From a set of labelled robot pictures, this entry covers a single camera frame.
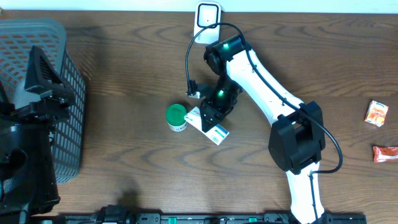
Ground dark grey plastic basket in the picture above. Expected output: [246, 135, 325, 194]
[1, 19, 86, 184]

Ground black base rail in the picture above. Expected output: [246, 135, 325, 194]
[30, 203, 368, 224]

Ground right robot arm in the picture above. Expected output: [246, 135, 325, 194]
[200, 35, 325, 223]

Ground green lid jar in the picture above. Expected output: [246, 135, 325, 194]
[165, 104, 188, 132]

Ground white medicine box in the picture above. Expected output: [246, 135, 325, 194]
[184, 107, 229, 146]

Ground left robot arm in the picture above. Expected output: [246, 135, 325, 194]
[1, 46, 75, 223]

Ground orange tissue pack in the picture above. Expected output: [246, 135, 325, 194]
[364, 100, 389, 127]

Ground white barcode scanner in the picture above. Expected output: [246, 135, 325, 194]
[193, 2, 221, 44]

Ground orange snack bar wrapper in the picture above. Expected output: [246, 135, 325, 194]
[373, 146, 398, 163]

